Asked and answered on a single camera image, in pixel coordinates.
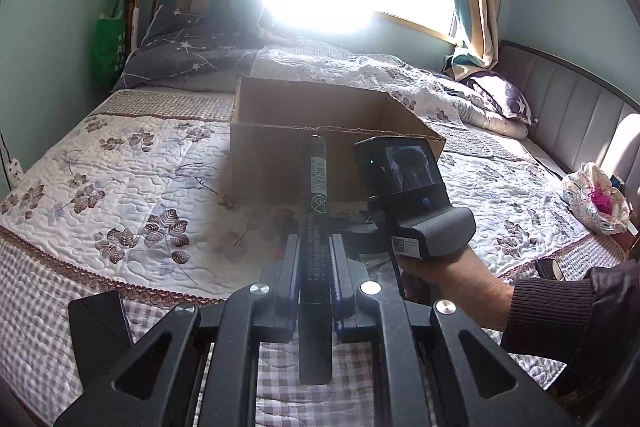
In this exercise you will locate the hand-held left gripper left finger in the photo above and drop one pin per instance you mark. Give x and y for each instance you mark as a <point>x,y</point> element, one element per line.
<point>287,302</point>

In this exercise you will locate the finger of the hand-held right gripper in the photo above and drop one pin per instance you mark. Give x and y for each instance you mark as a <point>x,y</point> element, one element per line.
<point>100,332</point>
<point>367,239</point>

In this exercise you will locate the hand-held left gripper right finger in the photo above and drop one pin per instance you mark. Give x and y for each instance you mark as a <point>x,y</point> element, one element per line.
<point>342,297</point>

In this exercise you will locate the black marker pen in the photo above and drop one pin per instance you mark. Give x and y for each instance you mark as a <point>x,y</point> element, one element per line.
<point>314,227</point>

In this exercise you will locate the brown cardboard box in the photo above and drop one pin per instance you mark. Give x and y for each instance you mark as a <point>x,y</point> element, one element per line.
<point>270,157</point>

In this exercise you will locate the person's right forearm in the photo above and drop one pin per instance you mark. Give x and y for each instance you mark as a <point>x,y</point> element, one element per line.
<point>550,312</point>

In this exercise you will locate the person's right hand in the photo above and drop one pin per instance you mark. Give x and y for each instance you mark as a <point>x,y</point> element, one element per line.
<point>465,282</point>

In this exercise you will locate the checkered pillow mat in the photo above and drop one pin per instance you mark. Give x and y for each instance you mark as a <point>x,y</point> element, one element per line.
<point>470,139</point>

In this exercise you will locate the white pillow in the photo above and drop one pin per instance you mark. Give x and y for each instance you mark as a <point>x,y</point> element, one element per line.
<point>495,124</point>

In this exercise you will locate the floral checkered quilted bedspread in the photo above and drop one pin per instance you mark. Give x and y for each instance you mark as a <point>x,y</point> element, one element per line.
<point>125,187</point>

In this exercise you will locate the purple star pillow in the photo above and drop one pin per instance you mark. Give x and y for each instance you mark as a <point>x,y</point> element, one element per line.
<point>500,97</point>

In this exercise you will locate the folded floral quilt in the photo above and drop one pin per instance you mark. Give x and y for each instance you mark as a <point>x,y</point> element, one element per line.
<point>360,72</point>

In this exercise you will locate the floral plastic bag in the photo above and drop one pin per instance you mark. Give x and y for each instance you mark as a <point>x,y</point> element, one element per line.
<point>595,202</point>

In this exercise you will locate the white power strip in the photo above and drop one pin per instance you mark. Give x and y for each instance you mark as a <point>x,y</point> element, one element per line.
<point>15,172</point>

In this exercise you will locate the grey padded headboard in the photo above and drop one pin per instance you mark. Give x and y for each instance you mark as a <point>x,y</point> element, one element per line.
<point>575,107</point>

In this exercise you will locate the small blue box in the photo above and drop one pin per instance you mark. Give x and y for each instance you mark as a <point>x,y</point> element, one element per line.
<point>618,181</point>

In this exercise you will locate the grey star pillow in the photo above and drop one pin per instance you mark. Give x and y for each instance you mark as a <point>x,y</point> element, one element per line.
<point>190,52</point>

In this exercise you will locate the green shopping bag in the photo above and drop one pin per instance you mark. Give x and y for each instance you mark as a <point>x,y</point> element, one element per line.
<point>107,47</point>

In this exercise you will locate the white slim rod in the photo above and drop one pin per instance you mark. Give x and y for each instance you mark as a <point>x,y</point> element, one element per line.
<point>133,19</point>

